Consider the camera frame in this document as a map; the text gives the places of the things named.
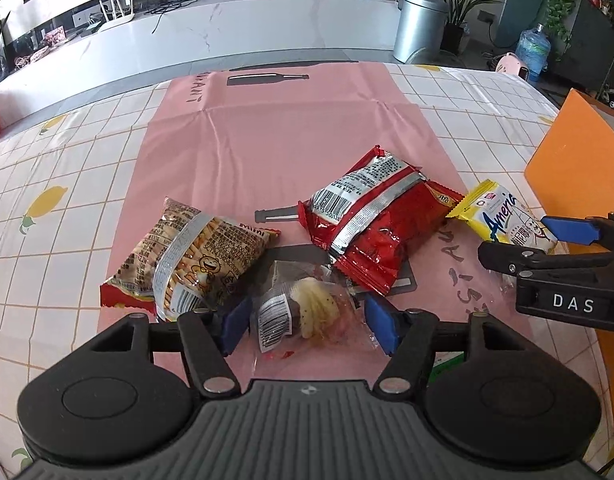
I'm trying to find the yellow America snack bag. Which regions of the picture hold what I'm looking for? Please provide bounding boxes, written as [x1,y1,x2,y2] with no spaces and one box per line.
[446,179,558,252]

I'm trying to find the clear bag yellow chips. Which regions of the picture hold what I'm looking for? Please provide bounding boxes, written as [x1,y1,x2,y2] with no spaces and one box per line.
[251,260,377,360]

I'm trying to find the white orange storage box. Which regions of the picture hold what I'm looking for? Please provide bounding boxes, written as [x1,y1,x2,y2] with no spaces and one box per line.
[524,90,614,430]

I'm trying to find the brown pretzel snack bag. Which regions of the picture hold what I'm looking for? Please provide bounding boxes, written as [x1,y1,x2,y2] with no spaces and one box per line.
[100,198,280,322]

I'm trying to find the red snack bag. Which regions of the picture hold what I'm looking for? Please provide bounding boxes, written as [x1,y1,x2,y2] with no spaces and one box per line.
[297,145,464,296]

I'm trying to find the pink small heater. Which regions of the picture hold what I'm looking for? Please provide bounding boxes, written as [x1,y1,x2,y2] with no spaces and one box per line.
[495,52,528,80]

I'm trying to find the blue water jug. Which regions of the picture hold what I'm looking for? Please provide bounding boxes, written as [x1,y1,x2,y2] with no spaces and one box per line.
[516,24,551,82]

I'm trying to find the potted green plant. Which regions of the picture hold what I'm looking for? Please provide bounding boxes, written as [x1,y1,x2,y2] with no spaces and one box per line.
[421,0,511,57]

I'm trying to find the silver trash can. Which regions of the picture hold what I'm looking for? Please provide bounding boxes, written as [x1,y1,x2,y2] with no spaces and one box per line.
[393,0,448,64]

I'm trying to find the white wifi router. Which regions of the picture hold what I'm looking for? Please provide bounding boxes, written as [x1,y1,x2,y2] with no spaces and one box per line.
[98,0,136,32]

